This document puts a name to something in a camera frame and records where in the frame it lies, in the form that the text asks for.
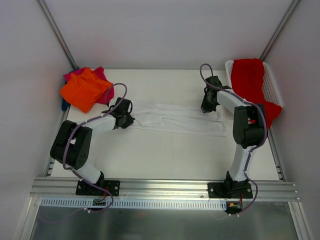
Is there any aluminium corner post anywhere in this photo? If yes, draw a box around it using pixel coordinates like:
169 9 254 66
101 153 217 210
36 0 79 70
259 0 301 61

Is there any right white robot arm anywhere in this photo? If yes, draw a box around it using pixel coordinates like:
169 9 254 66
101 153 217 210
200 76 268 198

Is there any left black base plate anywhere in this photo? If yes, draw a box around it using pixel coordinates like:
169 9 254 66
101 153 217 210
75 179 121 197

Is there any white plastic basket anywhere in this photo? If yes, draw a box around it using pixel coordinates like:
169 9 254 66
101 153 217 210
225 60 284 107

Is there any blue t shirt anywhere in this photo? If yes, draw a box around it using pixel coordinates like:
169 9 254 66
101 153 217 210
61 99 70 112

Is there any orange t shirt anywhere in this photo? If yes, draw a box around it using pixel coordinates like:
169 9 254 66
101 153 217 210
60 67 113 113

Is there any white slotted cable duct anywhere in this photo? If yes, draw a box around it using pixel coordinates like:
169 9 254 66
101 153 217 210
40 197 227 211

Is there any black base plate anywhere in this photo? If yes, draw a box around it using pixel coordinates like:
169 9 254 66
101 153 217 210
207 181 253 199
75 179 121 197

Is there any red t shirt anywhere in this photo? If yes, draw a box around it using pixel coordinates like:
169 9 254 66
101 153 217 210
230 58 282 129

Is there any white t shirt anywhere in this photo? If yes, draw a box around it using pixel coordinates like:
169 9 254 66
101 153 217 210
131 101 227 137

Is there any left aluminium corner post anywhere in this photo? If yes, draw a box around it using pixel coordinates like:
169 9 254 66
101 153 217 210
36 0 79 70

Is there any pink t shirt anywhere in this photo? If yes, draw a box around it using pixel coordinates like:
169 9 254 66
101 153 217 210
63 66 115 105

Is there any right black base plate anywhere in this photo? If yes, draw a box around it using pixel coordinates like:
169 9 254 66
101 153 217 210
207 181 253 199

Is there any right aluminium corner post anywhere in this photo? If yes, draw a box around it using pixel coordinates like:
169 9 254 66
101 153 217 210
259 0 301 61

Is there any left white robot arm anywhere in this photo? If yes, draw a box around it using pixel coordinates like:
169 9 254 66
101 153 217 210
50 97 135 195

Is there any aluminium mounting rail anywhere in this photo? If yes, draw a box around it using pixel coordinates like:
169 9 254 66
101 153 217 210
30 177 301 202

